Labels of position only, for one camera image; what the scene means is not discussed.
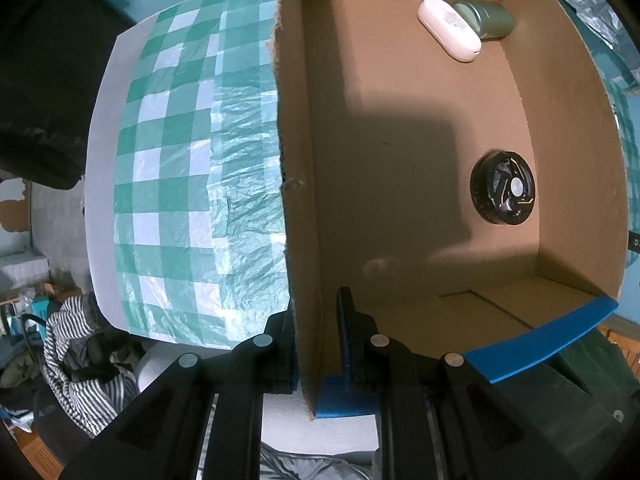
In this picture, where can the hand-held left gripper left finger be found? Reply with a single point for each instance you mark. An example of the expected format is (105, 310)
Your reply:
(280, 360)

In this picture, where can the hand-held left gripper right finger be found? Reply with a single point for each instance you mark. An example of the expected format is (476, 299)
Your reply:
(345, 340)

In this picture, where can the blue cardboard box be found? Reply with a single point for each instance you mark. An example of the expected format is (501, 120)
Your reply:
(400, 160)

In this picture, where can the round black fan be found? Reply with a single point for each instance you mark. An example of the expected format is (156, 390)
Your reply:
(502, 187)

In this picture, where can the white oval case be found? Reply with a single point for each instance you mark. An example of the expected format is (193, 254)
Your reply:
(447, 27)

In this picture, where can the green round tin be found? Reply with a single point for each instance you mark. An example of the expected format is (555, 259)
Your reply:
(495, 20)

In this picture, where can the grey cloth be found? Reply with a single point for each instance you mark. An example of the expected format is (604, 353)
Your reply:
(300, 465)

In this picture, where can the striped cloth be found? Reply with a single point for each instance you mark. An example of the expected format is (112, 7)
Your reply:
(65, 320)

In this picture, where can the green checked tablecloth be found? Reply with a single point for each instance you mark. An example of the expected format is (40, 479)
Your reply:
(175, 160)

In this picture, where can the grey mesh chair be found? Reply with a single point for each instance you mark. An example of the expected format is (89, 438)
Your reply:
(55, 420)

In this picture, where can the teal box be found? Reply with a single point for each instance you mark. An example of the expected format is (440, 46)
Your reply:
(37, 306)

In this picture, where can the green checkered tablecloth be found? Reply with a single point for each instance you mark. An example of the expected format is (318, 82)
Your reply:
(102, 185)

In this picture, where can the camouflage cloth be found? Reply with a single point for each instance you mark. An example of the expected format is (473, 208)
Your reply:
(20, 372)

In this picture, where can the brown cardboard box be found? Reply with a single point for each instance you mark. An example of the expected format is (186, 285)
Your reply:
(35, 452)

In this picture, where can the white box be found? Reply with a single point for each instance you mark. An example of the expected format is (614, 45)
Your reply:
(22, 270)

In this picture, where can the black hanging cloth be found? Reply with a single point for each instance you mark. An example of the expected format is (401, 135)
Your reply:
(45, 85)

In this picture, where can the silver foil curtain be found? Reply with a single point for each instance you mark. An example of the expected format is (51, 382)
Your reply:
(595, 20)

